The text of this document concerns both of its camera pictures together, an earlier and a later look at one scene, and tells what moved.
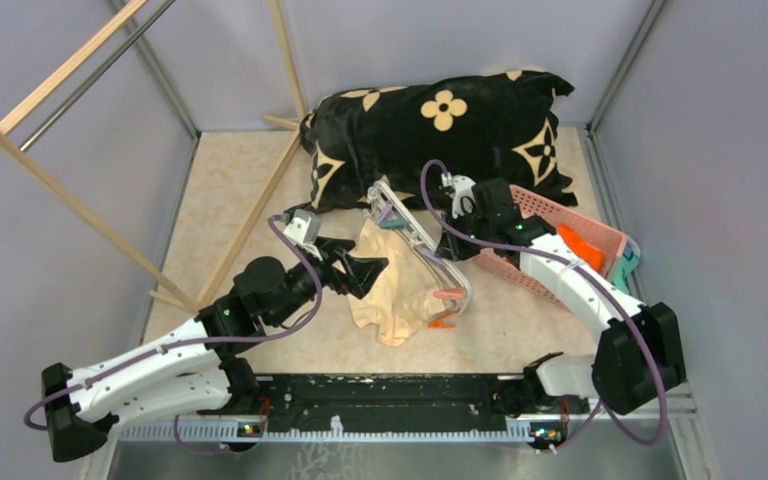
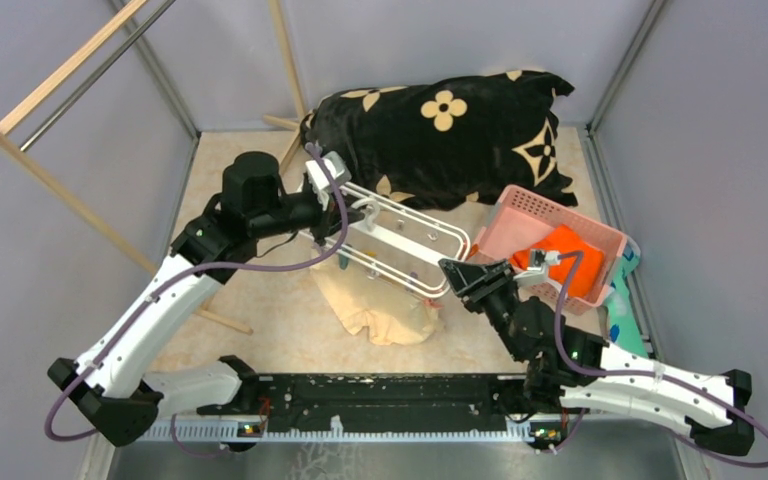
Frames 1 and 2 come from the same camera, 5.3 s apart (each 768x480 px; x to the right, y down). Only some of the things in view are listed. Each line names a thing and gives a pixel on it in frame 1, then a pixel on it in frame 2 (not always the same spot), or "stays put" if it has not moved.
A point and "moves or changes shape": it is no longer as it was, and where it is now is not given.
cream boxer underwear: (399, 293) moves or changes shape
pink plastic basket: (611, 241) stays put
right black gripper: (450, 247) -> (461, 275)
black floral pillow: (492, 126) stays put
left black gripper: (359, 272) -> (331, 224)
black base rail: (387, 399) stays put
